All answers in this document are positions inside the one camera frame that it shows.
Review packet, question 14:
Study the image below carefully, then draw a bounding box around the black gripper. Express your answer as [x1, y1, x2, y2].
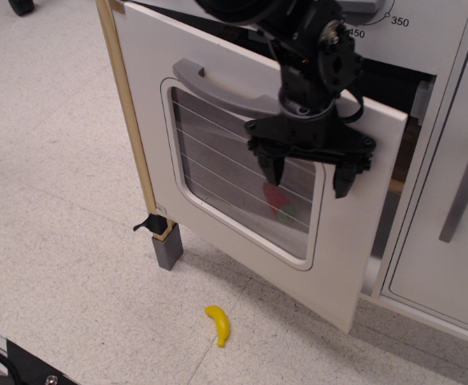
[244, 91, 376, 199]

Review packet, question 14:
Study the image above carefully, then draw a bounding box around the white oven door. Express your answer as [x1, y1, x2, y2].
[114, 2, 407, 331]

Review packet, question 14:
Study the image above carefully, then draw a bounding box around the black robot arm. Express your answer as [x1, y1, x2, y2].
[198, 1, 376, 198]

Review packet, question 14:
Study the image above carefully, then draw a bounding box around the dark grey oven tray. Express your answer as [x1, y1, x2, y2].
[232, 28, 433, 113]

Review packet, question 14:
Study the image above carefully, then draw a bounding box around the grey oven knob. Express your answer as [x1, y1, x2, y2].
[337, 0, 385, 14]

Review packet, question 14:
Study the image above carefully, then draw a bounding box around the red green toy pepper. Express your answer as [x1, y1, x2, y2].
[262, 182, 295, 225]

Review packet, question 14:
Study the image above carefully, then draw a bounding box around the white toy kitchen cabinet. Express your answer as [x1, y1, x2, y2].
[97, 1, 468, 341]

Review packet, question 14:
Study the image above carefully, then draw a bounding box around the white cupboard door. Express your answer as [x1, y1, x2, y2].
[379, 0, 468, 336]

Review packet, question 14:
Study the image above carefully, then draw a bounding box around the grey cabinet foot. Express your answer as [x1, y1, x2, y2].
[152, 225, 184, 271]

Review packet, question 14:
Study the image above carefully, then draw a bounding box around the yellow toy banana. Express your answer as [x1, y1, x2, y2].
[204, 306, 231, 347]

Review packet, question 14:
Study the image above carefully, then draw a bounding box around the black caster wheel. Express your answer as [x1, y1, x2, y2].
[9, 0, 34, 17]

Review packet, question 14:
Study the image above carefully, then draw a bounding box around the grey oven door handle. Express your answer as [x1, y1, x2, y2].
[172, 59, 280, 119]

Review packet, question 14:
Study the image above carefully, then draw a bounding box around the silver cupboard door handle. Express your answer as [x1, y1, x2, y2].
[439, 162, 468, 243]

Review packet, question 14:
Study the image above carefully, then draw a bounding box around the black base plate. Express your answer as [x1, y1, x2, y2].
[6, 339, 78, 385]

